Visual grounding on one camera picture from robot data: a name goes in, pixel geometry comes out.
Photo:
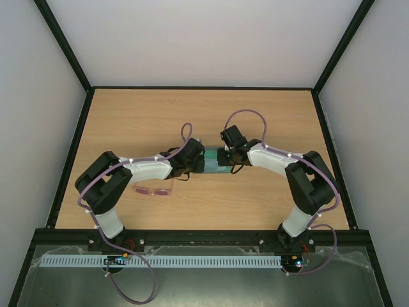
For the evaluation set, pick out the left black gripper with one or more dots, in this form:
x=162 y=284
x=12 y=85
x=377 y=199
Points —
x=200 y=165

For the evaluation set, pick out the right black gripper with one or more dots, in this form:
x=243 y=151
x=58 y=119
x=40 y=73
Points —
x=222 y=157

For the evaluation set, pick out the blue-grey glasses case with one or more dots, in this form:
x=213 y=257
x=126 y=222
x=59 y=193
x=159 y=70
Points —
x=211 y=153

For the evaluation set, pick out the pink sunglasses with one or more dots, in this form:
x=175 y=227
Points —
x=154 y=187

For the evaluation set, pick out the light blue cleaning cloth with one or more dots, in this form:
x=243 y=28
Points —
x=212 y=166

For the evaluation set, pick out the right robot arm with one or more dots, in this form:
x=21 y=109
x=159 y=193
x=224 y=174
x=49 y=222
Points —
x=311 y=183

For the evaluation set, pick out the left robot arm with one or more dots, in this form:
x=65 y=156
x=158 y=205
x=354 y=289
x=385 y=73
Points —
x=103 y=183

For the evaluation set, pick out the light blue slotted cable duct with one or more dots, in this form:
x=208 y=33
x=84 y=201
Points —
x=162 y=261

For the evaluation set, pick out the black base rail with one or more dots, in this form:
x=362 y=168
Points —
x=138 y=240

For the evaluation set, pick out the black aluminium frame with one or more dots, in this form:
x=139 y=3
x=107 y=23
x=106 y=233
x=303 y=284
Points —
x=350 y=237

